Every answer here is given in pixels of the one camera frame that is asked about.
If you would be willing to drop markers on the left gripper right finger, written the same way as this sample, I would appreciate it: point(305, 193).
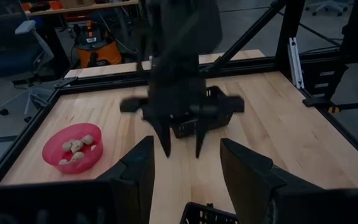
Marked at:
point(247, 177)

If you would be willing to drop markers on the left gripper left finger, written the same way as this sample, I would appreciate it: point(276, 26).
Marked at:
point(135, 174)

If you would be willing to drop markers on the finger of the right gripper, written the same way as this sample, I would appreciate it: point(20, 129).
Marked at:
point(200, 133)
point(165, 133)

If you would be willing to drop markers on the black slotted plastic basket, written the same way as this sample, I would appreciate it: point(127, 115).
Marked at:
point(216, 119)
point(204, 216)

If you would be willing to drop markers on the pink plastic bowl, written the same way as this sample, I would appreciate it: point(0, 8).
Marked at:
point(79, 168)

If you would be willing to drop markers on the orange black shop vacuum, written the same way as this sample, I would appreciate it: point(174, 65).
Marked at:
point(104, 56)

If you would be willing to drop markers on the white aluminium extrusion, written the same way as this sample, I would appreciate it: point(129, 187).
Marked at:
point(295, 65)

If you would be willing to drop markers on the wooden workbench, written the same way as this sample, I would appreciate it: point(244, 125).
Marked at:
point(82, 7)

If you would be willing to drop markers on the brown cardboard box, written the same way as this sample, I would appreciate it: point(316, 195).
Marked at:
point(76, 2)

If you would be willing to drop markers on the blue office chair white base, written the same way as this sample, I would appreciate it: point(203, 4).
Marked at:
point(5, 62)

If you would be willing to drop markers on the grey office chair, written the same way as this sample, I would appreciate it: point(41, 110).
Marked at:
point(328, 4)

